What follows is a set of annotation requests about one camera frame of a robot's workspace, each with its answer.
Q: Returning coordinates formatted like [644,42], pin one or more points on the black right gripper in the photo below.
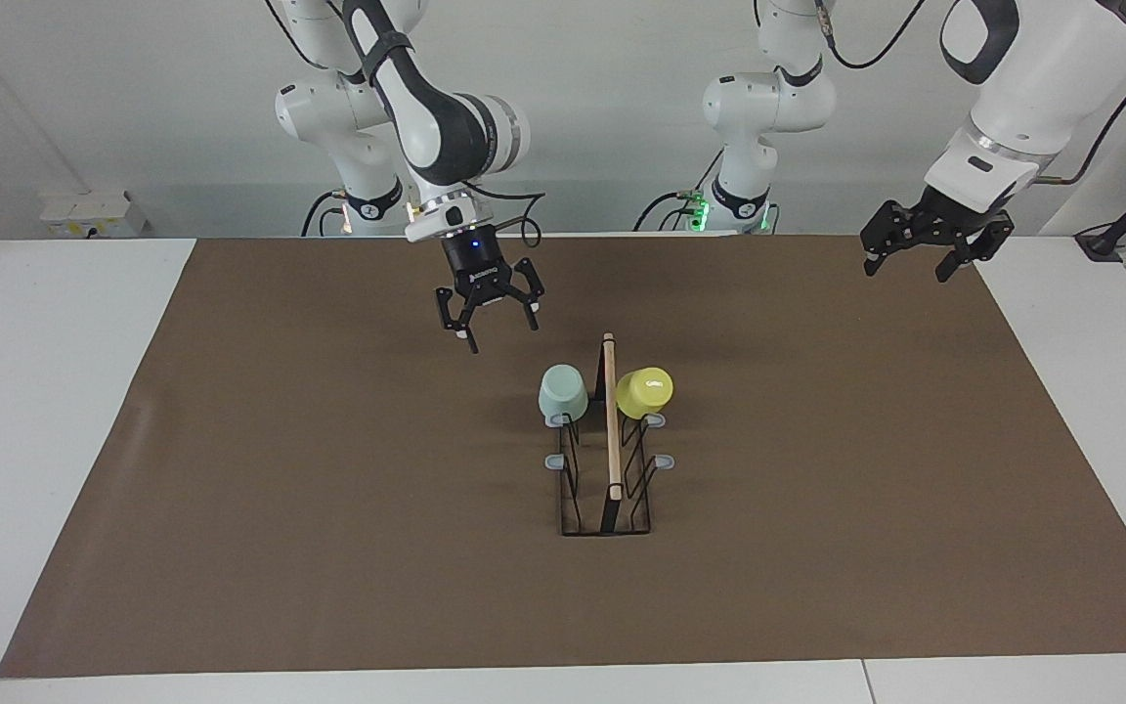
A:
[477,274]

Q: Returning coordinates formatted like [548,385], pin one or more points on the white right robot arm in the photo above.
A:
[446,117]

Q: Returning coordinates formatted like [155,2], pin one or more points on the white power socket box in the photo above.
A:
[84,215]

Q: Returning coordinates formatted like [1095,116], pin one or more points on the yellow plastic cup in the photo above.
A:
[644,391]

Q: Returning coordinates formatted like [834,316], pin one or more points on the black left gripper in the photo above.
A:
[956,217]

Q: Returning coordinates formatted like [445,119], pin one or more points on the brown table mat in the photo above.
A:
[328,538]

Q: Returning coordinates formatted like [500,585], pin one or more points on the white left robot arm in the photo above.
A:
[1013,78]

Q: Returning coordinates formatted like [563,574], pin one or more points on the pale green plastic cup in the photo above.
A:
[563,393]

